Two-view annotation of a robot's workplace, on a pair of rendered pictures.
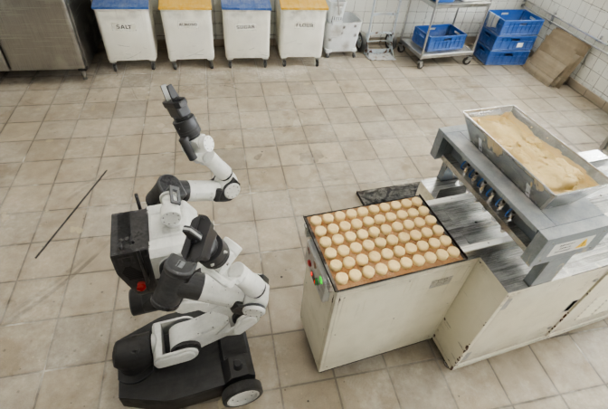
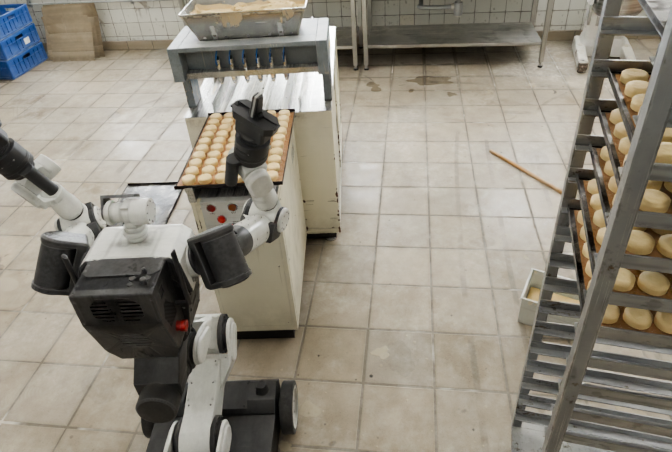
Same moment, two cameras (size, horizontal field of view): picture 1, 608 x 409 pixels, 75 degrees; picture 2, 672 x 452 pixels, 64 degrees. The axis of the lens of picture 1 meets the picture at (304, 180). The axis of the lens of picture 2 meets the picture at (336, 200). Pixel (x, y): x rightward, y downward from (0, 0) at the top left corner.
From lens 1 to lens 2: 126 cm
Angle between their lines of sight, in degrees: 50
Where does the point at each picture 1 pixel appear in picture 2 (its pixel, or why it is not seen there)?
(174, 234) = (159, 236)
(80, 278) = not seen: outside the picture
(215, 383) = (269, 424)
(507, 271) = (312, 104)
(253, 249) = (90, 373)
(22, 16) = not seen: outside the picture
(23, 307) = not seen: outside the picture
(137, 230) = (125, 268)
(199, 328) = (203, 402)
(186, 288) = (241, 236)
